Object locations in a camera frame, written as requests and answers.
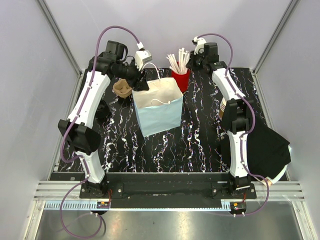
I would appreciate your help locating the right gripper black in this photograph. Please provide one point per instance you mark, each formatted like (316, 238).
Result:
(190, 63)

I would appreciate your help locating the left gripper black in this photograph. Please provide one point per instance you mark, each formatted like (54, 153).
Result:
(139, 82)

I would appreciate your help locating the light blue paper bag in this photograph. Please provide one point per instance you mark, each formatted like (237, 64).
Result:
(159, 108)

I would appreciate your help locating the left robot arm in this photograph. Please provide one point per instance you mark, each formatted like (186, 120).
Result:
(77, 128)

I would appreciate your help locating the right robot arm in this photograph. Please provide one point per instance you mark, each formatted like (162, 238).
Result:
(237, 118)

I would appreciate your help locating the white wrapped straws bundle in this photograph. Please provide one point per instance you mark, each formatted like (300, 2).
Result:
(179, 64)

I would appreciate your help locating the stack of cardboard cup carriers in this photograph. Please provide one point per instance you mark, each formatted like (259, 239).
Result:
(122, 89)

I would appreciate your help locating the red straw cup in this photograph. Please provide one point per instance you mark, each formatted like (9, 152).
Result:
(182, 80)

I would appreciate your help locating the stack of black lids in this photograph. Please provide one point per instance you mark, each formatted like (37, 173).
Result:
(103, 111)

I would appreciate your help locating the stack of paper cups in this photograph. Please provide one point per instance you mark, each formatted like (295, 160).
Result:
(222, 106)

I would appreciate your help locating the black cloth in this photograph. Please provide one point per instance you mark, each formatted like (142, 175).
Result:
(267, 151)

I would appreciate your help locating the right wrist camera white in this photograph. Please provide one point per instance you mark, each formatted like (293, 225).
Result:
(199, 43)

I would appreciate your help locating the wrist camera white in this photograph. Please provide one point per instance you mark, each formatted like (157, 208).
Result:
(142, 56)
(199, 43)

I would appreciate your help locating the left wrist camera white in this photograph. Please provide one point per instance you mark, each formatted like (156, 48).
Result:
(142, 56)

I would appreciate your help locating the aluminium frame post left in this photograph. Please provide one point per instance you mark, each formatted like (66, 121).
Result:
(44, 8)

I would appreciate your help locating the aluminium frame post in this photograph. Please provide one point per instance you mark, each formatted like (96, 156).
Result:
(44, 8)
(292, 5)

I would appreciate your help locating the aluminium frame post right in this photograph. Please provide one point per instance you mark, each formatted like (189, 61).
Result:
(292, 5)

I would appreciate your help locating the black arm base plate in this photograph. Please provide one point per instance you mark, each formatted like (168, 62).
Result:
(169, 183)

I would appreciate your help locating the aluminium rail front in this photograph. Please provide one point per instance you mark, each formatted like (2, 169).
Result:
(66, 195)

